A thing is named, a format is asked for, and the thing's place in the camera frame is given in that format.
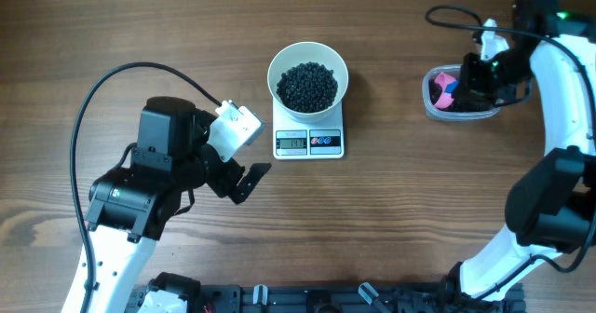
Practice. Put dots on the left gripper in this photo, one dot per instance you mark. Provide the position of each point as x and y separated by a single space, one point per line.
224 185

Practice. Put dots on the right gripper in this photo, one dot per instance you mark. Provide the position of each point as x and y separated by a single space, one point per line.
470 88

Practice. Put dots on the pink scoop blue handle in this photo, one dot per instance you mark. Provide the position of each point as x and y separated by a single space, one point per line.
446 85

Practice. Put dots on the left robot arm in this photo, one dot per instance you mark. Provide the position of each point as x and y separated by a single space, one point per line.
125 220

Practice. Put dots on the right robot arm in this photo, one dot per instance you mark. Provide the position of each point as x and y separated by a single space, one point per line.
550 211

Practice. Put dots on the white digital kitchen scale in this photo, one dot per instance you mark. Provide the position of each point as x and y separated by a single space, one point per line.
295 139

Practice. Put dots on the black beans in bowl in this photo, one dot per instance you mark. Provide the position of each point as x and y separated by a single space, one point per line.
307 88

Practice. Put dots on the white bowl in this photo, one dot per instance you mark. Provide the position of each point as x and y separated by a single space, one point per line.
304 52

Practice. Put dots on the clear plastic container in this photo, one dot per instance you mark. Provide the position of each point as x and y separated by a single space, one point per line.
434 113

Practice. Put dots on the black beans pile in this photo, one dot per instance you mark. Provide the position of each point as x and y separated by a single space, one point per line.
457 106

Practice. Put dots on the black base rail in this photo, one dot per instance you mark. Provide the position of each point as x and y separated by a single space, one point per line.
402 299

